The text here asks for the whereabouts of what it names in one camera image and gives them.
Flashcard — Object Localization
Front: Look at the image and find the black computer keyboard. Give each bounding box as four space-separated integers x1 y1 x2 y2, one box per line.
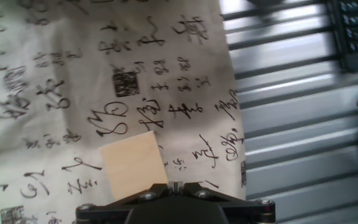
328 0 358 73

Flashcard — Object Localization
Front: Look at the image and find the light wooden cube block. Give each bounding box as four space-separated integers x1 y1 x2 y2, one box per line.
99 130 169 202

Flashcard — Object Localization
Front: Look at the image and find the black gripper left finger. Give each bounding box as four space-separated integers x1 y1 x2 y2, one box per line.
75 182 176 224

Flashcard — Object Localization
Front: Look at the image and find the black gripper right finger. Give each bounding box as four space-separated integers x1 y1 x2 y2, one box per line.
176 182 276 224

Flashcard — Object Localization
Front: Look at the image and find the beige calligraphy print cloth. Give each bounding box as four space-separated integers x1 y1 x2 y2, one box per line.
0 0 247 224

